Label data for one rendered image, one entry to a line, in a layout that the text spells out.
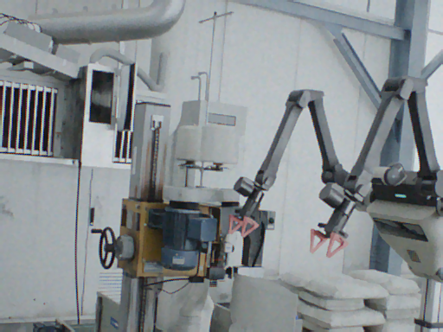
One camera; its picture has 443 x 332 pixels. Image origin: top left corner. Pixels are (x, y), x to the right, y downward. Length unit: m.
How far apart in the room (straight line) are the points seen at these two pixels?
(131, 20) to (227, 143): 2.74
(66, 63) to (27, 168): 0.87
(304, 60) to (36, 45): 3.83
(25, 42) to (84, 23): 0.48
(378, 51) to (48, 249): 5.12
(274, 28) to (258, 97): 0.82
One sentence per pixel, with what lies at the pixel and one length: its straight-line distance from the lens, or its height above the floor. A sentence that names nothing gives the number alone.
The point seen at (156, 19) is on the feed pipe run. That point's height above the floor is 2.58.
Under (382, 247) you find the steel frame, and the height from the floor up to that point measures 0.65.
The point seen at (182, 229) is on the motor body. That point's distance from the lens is 2.71.
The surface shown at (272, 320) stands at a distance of 2.73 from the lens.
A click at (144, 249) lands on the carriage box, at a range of 2.87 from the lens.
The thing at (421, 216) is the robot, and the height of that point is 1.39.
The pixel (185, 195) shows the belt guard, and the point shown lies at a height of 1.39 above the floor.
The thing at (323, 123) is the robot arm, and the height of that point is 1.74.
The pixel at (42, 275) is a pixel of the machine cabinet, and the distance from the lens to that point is 5.62.
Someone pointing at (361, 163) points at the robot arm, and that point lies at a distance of 2.24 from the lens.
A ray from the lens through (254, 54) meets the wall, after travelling 7.83.
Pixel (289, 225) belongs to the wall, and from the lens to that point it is 8.13.
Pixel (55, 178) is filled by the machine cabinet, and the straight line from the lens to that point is 5.55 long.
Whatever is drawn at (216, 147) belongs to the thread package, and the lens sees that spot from 2.77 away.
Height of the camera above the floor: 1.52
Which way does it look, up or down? 3 degrees down
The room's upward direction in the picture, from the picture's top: 5 degrees clockwise
